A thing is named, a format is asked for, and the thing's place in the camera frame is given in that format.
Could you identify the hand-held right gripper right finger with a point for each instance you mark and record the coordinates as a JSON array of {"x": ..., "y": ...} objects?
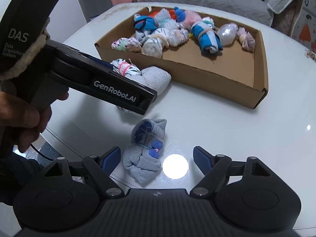
[{"x": 202, "y": 160}]

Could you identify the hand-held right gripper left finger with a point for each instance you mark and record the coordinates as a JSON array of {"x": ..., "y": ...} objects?
[{"x": 111, "y": 160}]

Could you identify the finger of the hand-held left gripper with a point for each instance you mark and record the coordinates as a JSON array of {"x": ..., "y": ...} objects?
[{"x": 103, "y": 64}]

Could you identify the green print cloth bundle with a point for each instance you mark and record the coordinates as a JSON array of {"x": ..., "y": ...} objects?
[{"x": 126, "y": 68}]

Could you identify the purple print cloth bundle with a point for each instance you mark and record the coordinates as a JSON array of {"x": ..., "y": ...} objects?
[{"x": 123, "y": 44}]

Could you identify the grey sock bundle purple band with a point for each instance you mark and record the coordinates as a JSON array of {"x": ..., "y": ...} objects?
[{"x": 143, "y": 163}]

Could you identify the grey white towel bundle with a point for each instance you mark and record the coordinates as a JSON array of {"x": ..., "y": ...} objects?
[{"x": 158, "y": 79}]

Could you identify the shallow cardboard box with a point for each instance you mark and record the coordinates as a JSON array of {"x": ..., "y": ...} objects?
[{"x": 209, "y": 64}]

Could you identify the small white printed cloth bundle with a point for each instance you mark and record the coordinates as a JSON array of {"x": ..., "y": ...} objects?
[{"x": 208, "y": 21}]

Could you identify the person's left hand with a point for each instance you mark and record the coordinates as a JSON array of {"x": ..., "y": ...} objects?
[{"x": 22, "y": 113}]

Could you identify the white cloth roll beige band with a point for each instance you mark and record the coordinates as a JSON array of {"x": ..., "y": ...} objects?
[{"x": 151, "y": 48}]

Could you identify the grey blue sock bundle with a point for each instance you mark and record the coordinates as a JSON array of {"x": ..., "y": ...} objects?
[{"x": 145, "y": 24}]

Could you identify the bubble wrap bundle green band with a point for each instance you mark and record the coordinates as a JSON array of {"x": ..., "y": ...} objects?
[{"x": 161, "y": 34}]

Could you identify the orange plastic bundle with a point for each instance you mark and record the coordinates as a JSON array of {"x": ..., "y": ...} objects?
[
  {"x": 171, "y": 14},
  {"x": 156, "y": 13}
]

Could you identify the light blue cloth bundle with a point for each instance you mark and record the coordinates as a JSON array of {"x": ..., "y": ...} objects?
[{"x": 164, "y": 17}]

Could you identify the cream ruffled cloth bundle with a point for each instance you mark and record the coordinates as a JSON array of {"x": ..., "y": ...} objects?
[{"x": 179, "y": 38}]

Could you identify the blue knit sock bundle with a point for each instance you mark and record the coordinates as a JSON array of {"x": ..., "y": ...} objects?
[{"x": 180, "y": 14}]

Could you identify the person's dark clothing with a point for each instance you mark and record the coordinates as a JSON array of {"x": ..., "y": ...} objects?
[{"x": 17, "y": 177}]

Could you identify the pink fluffy bundle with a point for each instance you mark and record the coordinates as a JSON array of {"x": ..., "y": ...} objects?
[{"x": 192, "y": 17}]

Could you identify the blue white sock bundle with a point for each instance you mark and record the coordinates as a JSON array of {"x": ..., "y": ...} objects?
[{"x": 208, "y": 42}]

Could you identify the clear plastic bundle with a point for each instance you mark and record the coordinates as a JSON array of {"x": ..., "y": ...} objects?
[{"x": 227, "y": 34}]

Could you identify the lilac cloth bundle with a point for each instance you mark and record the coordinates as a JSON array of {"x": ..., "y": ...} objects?
[{"x": 246, "y": 40}]

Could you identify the grey quilted sofa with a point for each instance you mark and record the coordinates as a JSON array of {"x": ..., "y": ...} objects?
[{"x": 222, "y": 0}]

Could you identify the wall poster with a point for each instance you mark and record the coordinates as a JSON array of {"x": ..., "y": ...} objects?
[{"x": 306, "y": 33}]

